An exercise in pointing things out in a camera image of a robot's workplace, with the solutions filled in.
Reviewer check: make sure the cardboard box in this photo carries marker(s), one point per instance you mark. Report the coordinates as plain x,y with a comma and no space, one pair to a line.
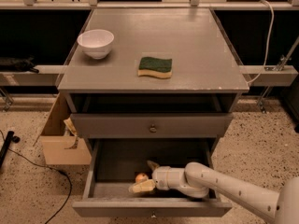
60,146

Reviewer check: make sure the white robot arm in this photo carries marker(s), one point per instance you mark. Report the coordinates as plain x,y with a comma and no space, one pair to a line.
195,179

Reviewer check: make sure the grey wooden drawer cabinet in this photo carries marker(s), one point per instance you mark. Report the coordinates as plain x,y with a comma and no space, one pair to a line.
205,76

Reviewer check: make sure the black bar on floor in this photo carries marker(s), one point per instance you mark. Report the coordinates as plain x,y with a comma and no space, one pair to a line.
10,137

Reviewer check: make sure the small orange fruit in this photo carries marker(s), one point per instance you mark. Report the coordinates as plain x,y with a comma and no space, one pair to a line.
141,177

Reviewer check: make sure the open grey middle drawer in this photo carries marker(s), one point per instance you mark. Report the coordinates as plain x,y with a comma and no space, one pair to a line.
114,166

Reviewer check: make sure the green and yellow sponge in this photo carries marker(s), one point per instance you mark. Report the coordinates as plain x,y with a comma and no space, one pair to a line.
155,67

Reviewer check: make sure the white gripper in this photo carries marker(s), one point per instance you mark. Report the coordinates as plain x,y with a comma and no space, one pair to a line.
162,177

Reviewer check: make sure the black object on rail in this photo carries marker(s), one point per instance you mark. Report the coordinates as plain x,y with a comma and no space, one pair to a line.
17,65

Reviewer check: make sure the closed grey top drawer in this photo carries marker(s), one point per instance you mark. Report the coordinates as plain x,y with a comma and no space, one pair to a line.
151,125

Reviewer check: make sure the white ceramic bowl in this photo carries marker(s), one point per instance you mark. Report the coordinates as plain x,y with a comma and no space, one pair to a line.
96,43

